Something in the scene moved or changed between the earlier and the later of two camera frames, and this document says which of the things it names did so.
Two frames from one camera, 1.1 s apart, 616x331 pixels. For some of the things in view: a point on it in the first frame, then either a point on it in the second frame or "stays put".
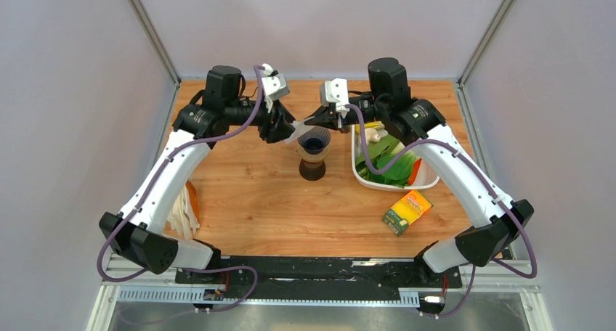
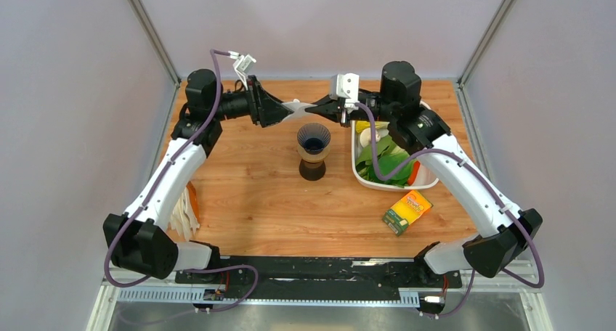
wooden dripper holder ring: (313, 157) stays put
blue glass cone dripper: (315, 139) stays put
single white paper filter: (301, 128) -> (299, 109)
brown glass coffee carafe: (312, 171) stays put
